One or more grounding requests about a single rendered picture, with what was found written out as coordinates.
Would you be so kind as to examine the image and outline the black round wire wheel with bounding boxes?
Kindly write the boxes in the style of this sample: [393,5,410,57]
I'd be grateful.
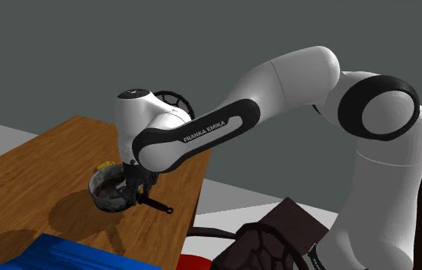
[153,90,196,120]

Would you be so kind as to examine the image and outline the dark metal saucepan black handle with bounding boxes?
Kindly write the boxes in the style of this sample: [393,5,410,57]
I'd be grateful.
[87,164,175,216]

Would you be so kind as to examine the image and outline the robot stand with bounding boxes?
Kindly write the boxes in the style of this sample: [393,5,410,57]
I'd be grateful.
[210,196,330,270]

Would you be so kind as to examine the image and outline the red round thing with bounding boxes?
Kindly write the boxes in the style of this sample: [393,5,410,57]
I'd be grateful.
[176,254,214,270]

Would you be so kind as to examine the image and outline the black curved bar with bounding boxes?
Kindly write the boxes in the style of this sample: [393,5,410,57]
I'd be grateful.
[186,226,239,241]

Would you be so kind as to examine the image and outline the blue flat thing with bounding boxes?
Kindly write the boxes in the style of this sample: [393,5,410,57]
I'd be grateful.
[0,232,162,270]

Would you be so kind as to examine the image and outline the brown wooden table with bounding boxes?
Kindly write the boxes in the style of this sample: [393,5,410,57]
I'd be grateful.
[0,114,213,270]

